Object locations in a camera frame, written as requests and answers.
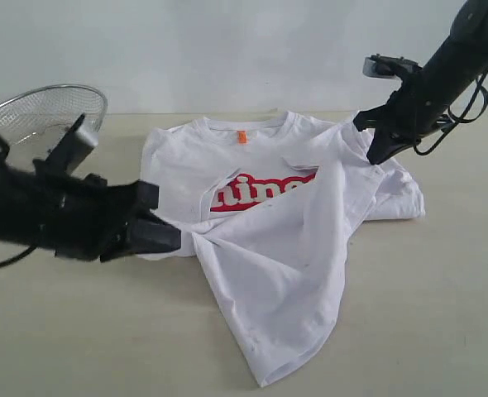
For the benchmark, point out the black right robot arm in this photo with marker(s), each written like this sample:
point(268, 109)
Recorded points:
point(461, 60)

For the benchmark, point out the metal wire mesh basket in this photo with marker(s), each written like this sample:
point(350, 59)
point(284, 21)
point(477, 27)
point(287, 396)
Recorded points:
point(39, 118)

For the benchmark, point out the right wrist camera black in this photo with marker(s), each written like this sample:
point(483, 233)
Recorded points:
point(384, 67)

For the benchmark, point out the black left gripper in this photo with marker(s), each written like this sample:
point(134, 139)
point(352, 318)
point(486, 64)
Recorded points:
point(81, 218)

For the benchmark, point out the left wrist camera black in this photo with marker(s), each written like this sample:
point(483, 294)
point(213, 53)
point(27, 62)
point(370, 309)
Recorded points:
point(74, 147)

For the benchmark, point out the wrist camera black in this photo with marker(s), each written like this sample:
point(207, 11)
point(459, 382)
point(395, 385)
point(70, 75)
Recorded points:
point(384, 67)
point(74, 147)

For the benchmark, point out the white t-shirt red lettering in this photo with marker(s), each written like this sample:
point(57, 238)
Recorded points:
point(269, 208)

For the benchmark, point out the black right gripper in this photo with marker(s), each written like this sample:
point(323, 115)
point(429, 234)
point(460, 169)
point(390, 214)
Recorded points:
point(410, 113)

